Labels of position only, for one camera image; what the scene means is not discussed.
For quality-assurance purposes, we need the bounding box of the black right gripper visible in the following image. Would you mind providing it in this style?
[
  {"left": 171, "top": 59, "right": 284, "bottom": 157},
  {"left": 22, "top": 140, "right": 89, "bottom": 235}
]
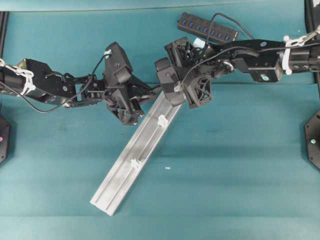
[{"left": 154, "top": 37, "right": 212, "bottom": 109}]

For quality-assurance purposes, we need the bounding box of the black camera stand frame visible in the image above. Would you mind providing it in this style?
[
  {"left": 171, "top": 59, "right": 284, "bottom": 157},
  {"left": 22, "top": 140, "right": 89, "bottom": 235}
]
[{"left": 304, "top": 0, "right": 320, "bottom": 33}]

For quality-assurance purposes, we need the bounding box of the black USB hub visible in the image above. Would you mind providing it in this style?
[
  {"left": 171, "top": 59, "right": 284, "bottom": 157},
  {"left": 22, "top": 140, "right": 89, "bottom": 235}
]
[{"left": 177, "top": 12, "right": 239, "bottom": 44}]

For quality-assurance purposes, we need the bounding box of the black table frame rail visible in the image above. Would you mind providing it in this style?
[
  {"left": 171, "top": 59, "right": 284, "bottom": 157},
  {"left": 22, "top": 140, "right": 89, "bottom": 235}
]
[{"left": 0, "top": 11, "right": 10, "bottom": 58}]

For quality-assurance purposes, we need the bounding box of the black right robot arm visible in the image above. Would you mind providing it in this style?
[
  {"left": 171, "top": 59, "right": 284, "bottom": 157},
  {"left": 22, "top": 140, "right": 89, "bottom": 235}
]
[{"left": 154, "top": 38, "right": 320, "bottom": 109}]

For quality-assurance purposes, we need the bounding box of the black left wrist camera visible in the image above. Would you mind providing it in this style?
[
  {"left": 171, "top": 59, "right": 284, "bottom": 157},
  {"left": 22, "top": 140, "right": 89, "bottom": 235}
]
[{"left": 103, "top": 41, "right": 133, "bottom": 85}]

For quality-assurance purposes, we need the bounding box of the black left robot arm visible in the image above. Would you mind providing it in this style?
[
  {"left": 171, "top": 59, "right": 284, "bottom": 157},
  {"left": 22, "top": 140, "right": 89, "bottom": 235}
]
[{"left": 0, "top": 58, "right": 161, "bottom": 126}]

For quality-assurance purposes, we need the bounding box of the silver aluminium rail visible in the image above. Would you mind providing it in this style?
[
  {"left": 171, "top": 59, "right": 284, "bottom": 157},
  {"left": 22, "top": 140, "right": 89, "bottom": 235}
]
[{"left": 90, "top": 92, "right": 181, "bottom": 216}]

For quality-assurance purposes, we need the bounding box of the white zip tie ring middle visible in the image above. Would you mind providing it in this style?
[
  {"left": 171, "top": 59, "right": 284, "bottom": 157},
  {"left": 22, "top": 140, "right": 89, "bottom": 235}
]
[{"left": 157, "top": 114, "right": 170, "bottom": 128}]

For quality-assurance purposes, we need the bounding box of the white zip tie ring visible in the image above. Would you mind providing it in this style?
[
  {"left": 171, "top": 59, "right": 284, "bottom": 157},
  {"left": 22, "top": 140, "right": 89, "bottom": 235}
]
[
  {"left": 129, "top": 158, "right": 141, "bottom": 171},
  {"left": 157, "top": 114, "right": 170, "bottom": 128}
]

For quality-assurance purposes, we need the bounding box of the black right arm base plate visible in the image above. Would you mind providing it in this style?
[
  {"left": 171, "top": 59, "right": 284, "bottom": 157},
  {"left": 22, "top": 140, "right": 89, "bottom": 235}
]
[{"left": 304, "top": 110, "right": 320, "bottom": 170}]

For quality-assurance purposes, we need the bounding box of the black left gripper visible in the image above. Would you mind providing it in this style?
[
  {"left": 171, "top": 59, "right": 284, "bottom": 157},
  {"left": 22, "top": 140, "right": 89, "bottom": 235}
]
[{"left": 82, "top": 75, "right": 158, "bottom": 126}]

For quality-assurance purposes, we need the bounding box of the white zip tie ring lower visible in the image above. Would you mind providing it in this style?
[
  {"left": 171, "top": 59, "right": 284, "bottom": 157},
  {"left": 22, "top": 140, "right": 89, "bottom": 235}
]
[{"left": 129, "top": 158, "right": 141, "bottom": 171}]

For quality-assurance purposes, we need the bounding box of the black USB cable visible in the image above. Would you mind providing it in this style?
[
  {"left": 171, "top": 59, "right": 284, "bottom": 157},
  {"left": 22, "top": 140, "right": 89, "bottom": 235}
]
[{"left": 152, "top": 12, "right": 256, "bottom": 95}]

